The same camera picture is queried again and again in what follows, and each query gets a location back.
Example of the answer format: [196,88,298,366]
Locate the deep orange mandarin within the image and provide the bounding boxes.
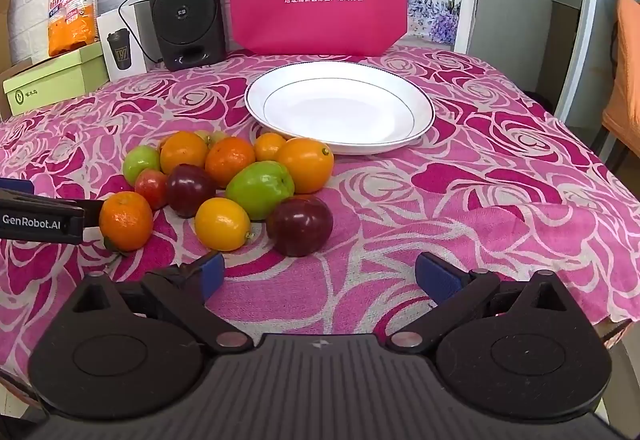
[205,137,257,189]

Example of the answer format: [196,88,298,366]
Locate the white plate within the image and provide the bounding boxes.
[244,62,436,155]

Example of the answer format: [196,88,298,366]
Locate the small green apple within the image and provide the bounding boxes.
[122,145,162,187]

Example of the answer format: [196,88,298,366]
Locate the leafy orange mandarin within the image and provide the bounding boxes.
[98,191,154,255]

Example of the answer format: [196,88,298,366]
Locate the small orange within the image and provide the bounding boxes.
[253,132,288,163]

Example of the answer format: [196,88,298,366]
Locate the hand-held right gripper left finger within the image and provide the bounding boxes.
[62,251,254,355]

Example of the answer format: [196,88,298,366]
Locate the grey sliding door frame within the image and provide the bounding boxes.
[552,0,617,123]

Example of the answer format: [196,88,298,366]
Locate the pink floral tablecloth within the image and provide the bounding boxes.
[0,42,640,383]

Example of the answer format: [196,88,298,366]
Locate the dark purple plum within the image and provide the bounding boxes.
[166,164,218,219]
[265,197,334,257]

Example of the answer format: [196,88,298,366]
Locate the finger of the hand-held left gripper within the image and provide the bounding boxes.
[82,200,107,227]

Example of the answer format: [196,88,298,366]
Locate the round orange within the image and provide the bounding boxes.
[159,131,209,175]

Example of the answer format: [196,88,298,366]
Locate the large navel orange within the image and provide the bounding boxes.
[275,138,335,195]

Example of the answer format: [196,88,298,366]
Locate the orange covered chair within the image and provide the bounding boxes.
[601,0,640,157]

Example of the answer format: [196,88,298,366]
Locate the white cup box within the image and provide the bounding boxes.
[96,0,151,81]

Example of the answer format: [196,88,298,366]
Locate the yellow citrus fruit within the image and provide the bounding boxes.
[194,198,253,252]

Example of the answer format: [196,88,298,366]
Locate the large green apple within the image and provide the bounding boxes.
[225,161,296,221]

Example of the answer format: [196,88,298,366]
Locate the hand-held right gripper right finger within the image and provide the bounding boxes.
[389,252,581,355]

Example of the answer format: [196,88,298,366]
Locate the green cardboard box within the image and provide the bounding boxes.
[2,41,110,117]

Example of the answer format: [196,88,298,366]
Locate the small red apple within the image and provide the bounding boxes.
[134,169,169,211]

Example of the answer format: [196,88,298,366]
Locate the black cable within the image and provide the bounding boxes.
[118,0,167,66]

